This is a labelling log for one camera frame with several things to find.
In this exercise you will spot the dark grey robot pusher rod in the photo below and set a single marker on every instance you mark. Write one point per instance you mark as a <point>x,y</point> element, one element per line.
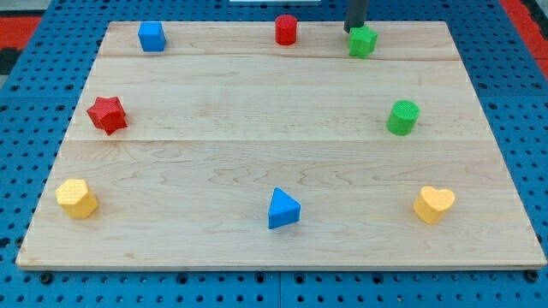
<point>355,14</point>

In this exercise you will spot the green star block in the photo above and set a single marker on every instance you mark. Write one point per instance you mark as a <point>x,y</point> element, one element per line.
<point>362,41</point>

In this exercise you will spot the red star block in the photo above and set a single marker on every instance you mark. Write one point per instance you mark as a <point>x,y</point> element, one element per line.
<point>107,114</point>

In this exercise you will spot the green cylinder block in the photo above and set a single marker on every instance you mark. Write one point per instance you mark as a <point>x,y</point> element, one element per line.
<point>403,116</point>

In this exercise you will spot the red cylinder block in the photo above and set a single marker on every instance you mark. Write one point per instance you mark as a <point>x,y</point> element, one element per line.
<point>286,29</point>

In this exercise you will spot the yellow heart block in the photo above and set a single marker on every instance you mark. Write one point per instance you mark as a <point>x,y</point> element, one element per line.
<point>432,204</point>

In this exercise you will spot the wooden board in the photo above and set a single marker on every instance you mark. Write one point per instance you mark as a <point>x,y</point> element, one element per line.
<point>225,114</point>

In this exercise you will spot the blue cube block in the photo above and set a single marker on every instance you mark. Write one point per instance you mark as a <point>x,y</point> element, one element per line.
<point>151,36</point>

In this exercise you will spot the blue triangle block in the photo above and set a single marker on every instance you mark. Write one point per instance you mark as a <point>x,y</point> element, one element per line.
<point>283,209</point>

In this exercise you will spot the yellow hexagon block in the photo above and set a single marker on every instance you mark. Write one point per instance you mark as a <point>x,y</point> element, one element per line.
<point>76,198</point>

